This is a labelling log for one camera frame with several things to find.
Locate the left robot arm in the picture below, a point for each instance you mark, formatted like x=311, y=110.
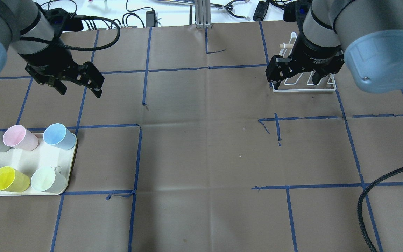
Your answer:
x=35, y=35

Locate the black power adapter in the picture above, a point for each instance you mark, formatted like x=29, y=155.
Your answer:
x=150, y=19

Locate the pale green plastic cup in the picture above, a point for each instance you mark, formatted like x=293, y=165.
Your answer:
x=48, y=180

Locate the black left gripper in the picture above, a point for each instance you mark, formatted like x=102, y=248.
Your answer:
x=50, y=60

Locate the black power brick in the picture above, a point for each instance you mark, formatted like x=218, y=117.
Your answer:
x=261, y=10

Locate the cream plastic tray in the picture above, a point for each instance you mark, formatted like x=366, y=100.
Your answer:
x=28, y=161

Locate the blue plastic cup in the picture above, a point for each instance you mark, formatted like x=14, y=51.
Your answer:
x=57, y=135

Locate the yellow plastic cup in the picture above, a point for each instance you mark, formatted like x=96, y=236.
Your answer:
x=12, y=180

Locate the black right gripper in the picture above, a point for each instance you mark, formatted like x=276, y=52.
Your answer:
x=316, y=54

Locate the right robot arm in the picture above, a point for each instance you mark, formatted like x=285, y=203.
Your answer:
x=365, y=35

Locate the pink plastic cup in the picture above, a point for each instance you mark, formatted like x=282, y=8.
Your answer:
x=20, y=138

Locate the aluminium frame post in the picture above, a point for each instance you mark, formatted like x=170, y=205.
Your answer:
x=203, y=14

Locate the white wire cup rack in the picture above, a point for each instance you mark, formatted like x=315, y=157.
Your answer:
x=302, y=82

